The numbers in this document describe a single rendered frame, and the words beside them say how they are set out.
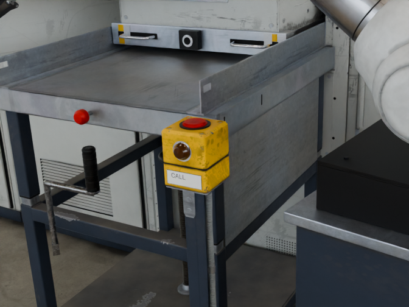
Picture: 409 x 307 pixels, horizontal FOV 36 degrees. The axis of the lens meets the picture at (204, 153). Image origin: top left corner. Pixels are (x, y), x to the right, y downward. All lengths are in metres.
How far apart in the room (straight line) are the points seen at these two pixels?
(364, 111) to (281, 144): 0.32
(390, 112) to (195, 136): 0.30
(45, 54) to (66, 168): 0.90
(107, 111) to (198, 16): 0.47
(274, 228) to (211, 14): 0.76
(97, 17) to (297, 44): 0.70
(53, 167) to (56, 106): 1.11
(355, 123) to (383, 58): 0.99
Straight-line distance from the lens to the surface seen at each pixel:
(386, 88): 0.82
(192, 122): 0.99
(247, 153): 1.40
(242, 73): 1.36
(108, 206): 2.42
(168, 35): 1.75
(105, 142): 2.30
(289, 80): 1.52
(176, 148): 0.97
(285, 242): 2.08
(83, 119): 1.35
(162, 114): 1.27
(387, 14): 0.87
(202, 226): 1.04
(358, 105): 1.83
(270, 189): 1.56
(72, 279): 2.36
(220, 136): 0.99
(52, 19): 1.97
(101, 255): 2.48
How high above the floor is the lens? 1.22
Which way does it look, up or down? 21 degrees down
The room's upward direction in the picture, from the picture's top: 3 degrees counter-clockwise
